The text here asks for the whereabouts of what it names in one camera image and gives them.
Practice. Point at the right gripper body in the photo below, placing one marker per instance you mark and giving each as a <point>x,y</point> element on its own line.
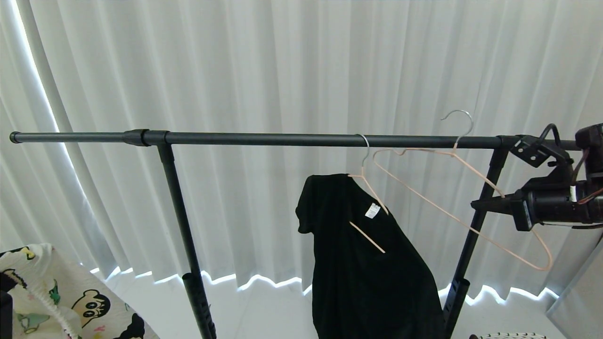
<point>551,207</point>

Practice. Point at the pink clothes hanger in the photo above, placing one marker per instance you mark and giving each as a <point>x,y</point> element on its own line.
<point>454,151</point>
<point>367,238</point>

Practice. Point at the black garment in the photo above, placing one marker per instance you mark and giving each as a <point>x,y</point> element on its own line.
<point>367,292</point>

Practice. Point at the cream printed garment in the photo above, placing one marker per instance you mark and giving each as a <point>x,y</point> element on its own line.
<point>47,292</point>

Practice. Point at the white laundry basket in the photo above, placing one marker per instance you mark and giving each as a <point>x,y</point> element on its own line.
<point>509,336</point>

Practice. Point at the black clothes rack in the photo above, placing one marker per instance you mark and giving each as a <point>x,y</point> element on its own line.
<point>259,139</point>

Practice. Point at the white curtain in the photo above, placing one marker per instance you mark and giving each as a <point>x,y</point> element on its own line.
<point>282,61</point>

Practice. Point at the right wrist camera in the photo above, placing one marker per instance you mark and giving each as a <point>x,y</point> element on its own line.
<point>534,150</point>

